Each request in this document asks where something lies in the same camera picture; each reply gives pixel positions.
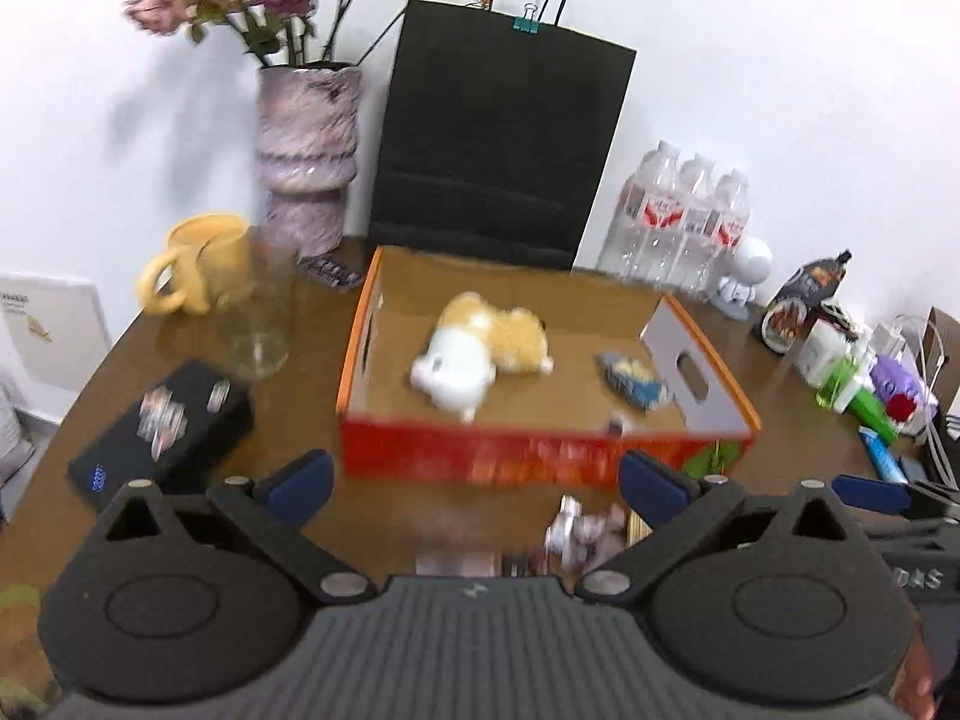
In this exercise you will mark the red rose ornament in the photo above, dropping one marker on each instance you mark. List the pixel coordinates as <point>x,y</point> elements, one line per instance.
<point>902,408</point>

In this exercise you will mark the black paper bag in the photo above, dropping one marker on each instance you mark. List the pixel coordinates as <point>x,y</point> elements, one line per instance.
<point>495,142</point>

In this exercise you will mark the teal binder clip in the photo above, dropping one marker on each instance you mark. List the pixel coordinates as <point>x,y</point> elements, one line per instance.
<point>526,21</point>

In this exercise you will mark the green spray bottle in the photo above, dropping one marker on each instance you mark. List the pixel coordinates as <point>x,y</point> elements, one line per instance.
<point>836,386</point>

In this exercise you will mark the dark patterned packet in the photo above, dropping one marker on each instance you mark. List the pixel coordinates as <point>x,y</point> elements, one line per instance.
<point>330,272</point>

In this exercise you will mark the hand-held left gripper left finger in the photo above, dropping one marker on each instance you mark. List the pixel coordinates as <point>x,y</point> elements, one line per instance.
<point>300,476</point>

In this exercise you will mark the blue and yellow snack packet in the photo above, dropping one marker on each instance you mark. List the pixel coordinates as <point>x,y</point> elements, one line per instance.
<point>634,381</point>

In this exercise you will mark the person's right hand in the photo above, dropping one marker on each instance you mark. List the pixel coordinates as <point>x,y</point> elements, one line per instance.
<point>916,679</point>

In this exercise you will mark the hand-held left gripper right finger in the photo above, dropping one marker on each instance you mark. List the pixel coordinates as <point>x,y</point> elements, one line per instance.
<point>651,486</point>

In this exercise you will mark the blue tube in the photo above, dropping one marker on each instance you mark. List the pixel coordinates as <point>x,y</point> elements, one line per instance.
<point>883,456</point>

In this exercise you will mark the white robot figurine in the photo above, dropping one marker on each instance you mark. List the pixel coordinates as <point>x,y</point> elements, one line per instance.
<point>746,270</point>

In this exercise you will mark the orange cardboard box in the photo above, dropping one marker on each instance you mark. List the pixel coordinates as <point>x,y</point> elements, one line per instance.
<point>540,450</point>

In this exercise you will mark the green tube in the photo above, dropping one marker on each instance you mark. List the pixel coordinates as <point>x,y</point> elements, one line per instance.
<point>874,412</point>

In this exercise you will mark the dark sauce pouch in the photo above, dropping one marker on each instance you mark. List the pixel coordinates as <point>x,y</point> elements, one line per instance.
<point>806,292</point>

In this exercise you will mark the white plastic jar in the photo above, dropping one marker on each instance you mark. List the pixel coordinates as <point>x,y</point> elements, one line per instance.
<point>821,352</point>

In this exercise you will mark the purple ceramic vase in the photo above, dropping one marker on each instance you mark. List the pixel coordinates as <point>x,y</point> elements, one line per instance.
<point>307,150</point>

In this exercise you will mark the purple soft toy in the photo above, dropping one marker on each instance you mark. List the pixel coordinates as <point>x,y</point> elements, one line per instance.
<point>896,379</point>

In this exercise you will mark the white cardboard carton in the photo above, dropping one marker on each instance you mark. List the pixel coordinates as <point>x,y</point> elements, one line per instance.
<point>52,322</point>

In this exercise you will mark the clear glass cup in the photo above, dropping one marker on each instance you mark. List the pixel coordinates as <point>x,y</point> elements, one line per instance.
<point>262,330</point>

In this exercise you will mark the white and tan plush toy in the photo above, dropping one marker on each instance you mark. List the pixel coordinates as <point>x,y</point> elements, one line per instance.
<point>472,352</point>

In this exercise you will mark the yellow mug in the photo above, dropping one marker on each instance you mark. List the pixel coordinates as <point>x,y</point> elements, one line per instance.
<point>202,255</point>

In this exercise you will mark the clear water bottle red label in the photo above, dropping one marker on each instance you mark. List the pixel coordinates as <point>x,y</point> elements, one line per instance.
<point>686,232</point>
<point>724,240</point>
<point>637,217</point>

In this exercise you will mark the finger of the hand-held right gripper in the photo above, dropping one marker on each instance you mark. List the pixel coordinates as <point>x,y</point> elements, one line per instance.
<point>870,493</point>

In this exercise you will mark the black power bank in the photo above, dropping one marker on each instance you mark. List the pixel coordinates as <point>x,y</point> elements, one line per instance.
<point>180,427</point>

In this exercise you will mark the wooden desktop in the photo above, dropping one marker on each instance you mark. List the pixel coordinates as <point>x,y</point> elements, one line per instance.
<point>300,420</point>

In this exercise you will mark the small white bottle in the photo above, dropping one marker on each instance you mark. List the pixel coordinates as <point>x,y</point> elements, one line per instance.
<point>862,360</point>

